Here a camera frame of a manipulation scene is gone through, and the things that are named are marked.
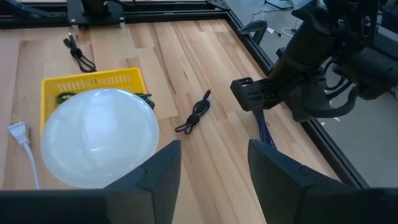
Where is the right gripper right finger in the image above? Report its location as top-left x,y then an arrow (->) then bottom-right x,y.
247,138 -> 398,224

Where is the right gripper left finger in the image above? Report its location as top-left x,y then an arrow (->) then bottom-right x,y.
0,139 -> 182,224

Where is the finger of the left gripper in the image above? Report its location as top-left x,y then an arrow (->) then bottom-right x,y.
229,77 -> 282,112

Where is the blue braided cable bundle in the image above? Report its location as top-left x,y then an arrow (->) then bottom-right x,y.
253,109 -> 277,149

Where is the black cable bundle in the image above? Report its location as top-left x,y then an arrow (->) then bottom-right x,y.
174,89 -> 213,135
63,32 -> 97,73

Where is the white bulb table lamp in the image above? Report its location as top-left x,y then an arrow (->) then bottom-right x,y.
40,88 -> 160,190

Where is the yellow plastic basket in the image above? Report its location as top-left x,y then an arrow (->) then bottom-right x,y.
39,67 -> 149,136

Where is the black floor cable white tag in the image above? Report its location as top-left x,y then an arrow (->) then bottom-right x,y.
250,9 -> 282,37

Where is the dark clamp bracket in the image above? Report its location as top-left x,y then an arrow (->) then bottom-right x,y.
239,19 -> 268,46

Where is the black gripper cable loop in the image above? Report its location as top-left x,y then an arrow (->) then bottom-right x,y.
298,85 -> 361,121

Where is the white lamp power cord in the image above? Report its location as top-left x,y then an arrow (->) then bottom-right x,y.
7,119 -> 41,190

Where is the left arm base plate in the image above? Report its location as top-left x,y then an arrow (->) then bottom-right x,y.
67,0 -> 125,26

